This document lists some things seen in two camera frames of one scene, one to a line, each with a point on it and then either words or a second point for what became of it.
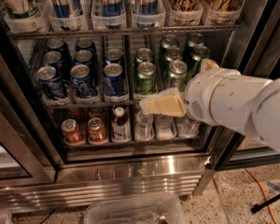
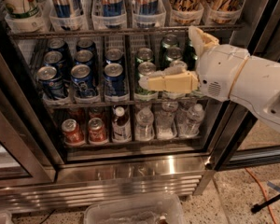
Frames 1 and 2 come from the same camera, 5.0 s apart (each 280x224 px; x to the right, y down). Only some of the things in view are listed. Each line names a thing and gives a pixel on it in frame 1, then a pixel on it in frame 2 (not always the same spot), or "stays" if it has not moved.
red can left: [72, 132] stays
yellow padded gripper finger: [207, 64] → [201, 40]
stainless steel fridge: [70, 65] stays
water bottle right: [188, 128] stays
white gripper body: [200, 94] → [220, 69]
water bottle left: [144, 126] stays
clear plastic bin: [148, 210] stays
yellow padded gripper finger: [169, 103] → [172, 83]
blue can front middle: [82, 81] stays
